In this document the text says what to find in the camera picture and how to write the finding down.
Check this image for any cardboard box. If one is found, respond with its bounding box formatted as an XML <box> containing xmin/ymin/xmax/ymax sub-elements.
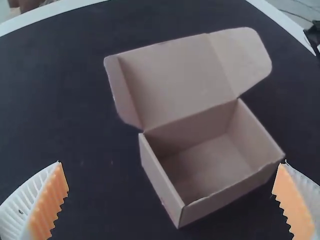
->
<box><xmin>103</xmin><ymin>26</ymin><xmax>287</xmax><ymax>230</ymax></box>

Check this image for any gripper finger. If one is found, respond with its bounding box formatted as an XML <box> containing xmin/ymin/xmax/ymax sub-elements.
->
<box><xmin>0</xmin><ymin>160</ymin><xmax>70</xmax><ymax>240</ymax></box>
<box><xmin>270</xmin><ymin>159</ymin><xmax>320</xmax><ymax>240</ymax></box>

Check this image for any black mat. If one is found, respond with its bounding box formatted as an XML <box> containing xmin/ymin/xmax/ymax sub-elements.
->
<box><xmin>0</xmin><ymin>0</ymin><xmax>320</xmax><ymax>240</ymax></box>

